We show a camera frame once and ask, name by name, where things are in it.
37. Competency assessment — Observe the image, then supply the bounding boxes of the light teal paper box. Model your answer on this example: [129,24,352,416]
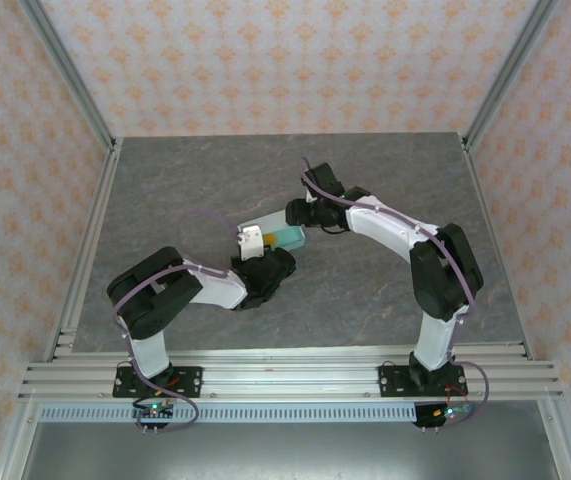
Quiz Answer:
[241,209,309,252]

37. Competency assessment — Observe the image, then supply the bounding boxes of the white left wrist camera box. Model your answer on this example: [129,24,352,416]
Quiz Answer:
[235,224,267,261]

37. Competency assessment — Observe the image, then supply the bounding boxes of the aluminium mounting rail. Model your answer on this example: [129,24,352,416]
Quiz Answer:
[17,348,566,402]

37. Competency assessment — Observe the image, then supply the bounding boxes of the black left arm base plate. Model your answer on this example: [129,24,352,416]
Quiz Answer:
[112,366,204,400]

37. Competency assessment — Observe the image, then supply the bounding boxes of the grey slotted cable duct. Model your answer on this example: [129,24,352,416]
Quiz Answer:
[39,405,419,424]

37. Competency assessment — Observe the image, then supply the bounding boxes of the aluminium table side rail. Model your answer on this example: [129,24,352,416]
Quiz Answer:
[459,134,534,361]
[44,139,124,362]

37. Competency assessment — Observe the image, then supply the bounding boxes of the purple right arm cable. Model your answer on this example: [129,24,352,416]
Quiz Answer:
[300,156,491,431]

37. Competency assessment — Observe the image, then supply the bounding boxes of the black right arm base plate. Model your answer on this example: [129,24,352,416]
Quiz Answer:
[378,363,468,400]

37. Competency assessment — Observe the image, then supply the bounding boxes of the aluminium frame post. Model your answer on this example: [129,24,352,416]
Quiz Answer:
[462,0,562,151]
[18,0,119,151]

